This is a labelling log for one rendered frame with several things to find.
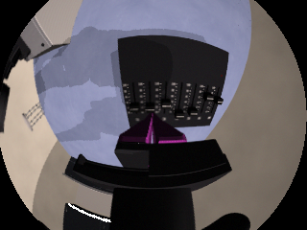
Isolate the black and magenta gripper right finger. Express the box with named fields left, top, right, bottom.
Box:
left=153, top=112, right=187, bottom=144

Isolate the black lighting desk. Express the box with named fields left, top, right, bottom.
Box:
left=118, top=35, right=229, bottom=127

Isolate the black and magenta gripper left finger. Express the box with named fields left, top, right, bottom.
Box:
left=117, top=113, right=153, bottom=144

